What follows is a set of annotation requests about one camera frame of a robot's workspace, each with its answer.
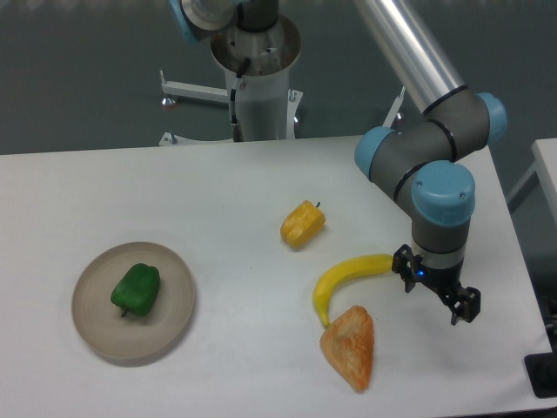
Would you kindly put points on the yellow bell pepper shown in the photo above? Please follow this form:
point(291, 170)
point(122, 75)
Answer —
point(302, 224)

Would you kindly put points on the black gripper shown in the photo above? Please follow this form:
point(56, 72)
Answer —
point(464, 303)

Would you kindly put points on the beige round plate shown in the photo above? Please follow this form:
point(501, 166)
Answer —
point(133, 341)

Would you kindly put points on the yellow banana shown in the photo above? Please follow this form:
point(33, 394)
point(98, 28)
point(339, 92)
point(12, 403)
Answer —
point(343, 272)

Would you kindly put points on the white side table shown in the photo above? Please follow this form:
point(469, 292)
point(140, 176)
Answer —
point(541, 172)

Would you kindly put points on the green bell pepper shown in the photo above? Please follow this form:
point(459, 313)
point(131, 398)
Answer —
point(137, 291)

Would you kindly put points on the black device at edge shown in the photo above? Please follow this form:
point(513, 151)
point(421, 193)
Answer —
point(541, 370)

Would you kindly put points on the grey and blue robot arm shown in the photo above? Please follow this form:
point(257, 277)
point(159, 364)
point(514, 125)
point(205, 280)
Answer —
point(419, 169)

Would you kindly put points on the orange triangular pastry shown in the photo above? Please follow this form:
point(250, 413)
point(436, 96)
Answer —
point(348, 345)

